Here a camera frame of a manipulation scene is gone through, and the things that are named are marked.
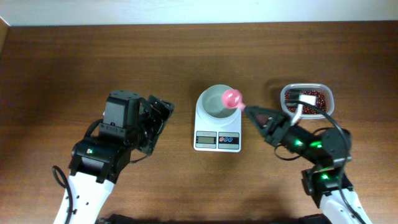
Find white digital kitchen scale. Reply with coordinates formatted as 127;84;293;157
193;98;242;152

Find red adzuki beans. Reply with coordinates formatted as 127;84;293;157
284;90;327;114

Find pink measuring scoop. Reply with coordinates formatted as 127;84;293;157
221;89;246;111

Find white round bowl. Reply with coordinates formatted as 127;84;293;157
201;85;236;118

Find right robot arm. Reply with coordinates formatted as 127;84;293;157
244;106;370;223

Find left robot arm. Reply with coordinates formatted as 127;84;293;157
52;90;175;223

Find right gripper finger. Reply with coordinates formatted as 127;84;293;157
244;106;282;119
247;115;267;136

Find right black camera cable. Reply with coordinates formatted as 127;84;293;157
285;99;368;224

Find clear plastic container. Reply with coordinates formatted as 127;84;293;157
280;83;335;116

